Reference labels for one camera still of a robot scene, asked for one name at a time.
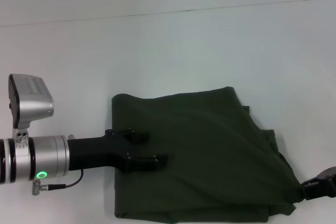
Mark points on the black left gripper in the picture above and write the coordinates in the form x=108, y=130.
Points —
x=99, y=151

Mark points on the dark green FREE t-shirt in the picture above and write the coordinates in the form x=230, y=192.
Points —
x=197, y=155

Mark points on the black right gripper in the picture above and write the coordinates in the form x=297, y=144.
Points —
x=324, y=182

